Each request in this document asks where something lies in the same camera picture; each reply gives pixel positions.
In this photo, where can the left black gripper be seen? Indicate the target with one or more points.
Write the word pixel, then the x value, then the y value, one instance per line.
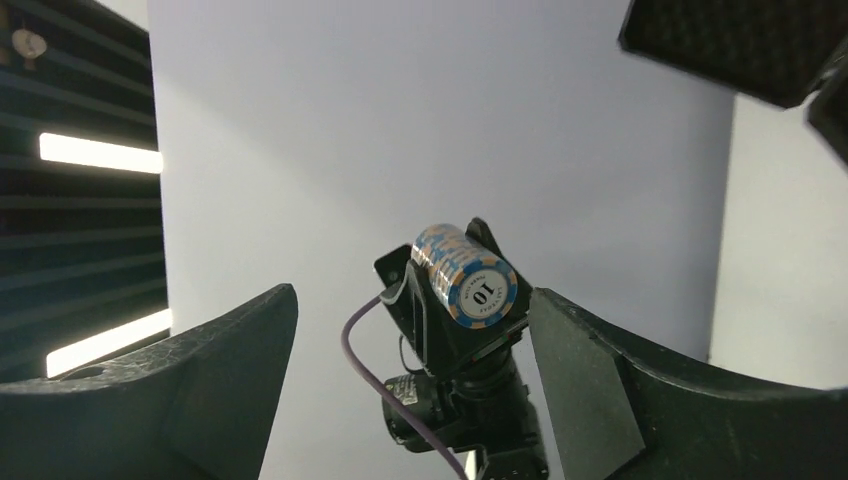
pixel 445 348

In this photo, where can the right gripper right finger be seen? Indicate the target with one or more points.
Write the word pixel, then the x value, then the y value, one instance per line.
pixel 624 407

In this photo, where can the black foam-lined carrying case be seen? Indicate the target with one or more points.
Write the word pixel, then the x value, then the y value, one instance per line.
pixel 785 53

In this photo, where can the upper ceiling light strip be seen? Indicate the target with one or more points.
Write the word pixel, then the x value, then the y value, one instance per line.
pixel 90 153

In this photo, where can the ceiling light strip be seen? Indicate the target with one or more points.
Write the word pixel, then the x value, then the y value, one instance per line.
pixel 108 342
pixel 90 153

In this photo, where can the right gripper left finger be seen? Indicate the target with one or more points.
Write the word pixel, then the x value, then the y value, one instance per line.
pixel 197 405

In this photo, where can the poker chip stack back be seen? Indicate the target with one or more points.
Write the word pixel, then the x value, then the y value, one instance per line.
pixel 477 287

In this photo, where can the lower ceiling light strip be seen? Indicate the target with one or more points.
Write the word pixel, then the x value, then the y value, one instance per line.
pixel 108 342

